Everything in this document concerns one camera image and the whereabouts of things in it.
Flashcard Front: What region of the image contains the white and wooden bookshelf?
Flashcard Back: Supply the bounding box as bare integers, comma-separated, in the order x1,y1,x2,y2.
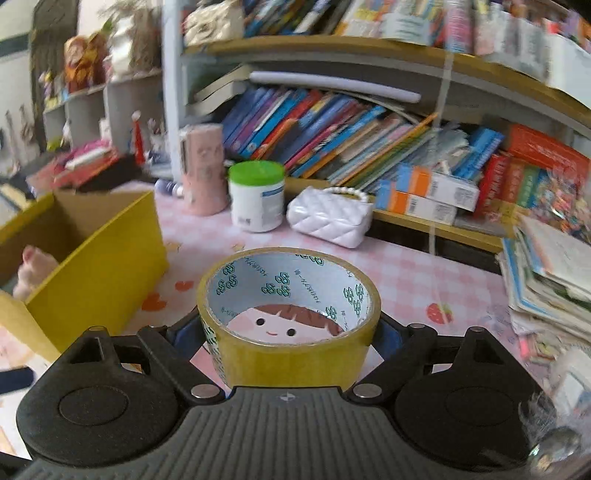
159,0,591,260

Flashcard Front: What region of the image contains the clear plastic bottle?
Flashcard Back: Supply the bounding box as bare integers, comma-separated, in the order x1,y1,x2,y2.
442,0,477,54

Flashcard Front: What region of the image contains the orange and white carton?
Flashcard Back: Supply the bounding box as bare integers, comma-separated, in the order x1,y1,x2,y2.
374,178,458,227
394,162,481,213

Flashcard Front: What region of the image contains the white quilted purse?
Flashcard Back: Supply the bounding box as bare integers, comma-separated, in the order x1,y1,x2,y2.
286,185,376,250

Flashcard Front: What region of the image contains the pile of red books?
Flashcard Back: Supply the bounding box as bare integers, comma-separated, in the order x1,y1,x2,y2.
27,140,145,195

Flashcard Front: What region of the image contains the row of colourful leaning books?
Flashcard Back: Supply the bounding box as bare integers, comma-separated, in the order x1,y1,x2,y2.
221,85,505,195

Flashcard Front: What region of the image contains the white jar with green lid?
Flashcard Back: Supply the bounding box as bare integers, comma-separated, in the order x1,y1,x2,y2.
227,160,286,234

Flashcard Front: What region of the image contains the red pointed figure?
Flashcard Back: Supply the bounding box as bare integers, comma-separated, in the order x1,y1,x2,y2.
131,110,147,165

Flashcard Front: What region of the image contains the colourful floral ornament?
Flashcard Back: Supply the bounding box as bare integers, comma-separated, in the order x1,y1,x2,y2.
539,165,591,237

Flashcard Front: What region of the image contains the white charging cable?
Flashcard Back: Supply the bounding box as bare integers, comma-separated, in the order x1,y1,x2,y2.
427,51,456,256

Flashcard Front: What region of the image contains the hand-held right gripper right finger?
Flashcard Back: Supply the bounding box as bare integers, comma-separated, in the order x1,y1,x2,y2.
348,313,528,409

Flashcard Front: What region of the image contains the orange plush figure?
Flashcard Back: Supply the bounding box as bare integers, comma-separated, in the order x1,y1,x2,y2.
62,31,110,94

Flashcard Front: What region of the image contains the pink cylindrical container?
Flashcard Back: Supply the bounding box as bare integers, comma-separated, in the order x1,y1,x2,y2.
178,124,230,217

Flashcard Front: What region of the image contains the pair of flat lying books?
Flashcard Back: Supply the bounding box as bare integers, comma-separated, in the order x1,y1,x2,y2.
184,64,255,116

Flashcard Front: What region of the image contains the yellow cardboard box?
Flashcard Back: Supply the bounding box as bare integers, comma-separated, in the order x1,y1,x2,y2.
0,188,170,366

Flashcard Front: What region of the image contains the white power strip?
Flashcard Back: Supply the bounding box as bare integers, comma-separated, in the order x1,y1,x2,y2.
551,348,591,416

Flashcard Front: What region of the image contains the small blue white bottle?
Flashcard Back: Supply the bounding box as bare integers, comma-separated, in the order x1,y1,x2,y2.
154,178,186,198

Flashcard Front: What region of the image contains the cream quilted purse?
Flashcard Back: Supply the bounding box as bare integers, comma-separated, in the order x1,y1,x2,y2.
182,0,246,47

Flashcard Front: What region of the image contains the red boxed book set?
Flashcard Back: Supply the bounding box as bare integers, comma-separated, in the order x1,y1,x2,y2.
475,123,591,218

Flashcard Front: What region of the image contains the white lamp bar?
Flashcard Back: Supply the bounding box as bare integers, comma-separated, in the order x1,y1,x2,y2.
249,69,424,105

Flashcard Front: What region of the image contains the white pen container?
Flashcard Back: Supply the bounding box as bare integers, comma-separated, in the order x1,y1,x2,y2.
539,34,591,92

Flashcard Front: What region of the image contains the yellow packing tape roll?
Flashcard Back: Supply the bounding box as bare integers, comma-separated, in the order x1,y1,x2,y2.
196,246,383,389

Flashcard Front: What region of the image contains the stack of books and papers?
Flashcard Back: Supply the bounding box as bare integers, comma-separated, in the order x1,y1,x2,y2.
496,214,591,366

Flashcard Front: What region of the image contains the grey side shelf unit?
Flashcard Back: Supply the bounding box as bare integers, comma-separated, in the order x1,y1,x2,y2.
41,68,168,154

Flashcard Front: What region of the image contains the row of thin upright books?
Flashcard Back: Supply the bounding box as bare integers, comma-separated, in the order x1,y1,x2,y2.
242,0,385,38

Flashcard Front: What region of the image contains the pink paw plush toy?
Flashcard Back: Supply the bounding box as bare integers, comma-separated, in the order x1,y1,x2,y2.
11,244,61,301

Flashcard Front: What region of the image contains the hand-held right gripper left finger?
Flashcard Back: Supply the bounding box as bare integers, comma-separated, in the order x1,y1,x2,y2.
54,307,227,409

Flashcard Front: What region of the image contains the pink printed desk mat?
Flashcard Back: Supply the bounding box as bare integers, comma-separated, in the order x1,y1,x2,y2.
0,179,557,459

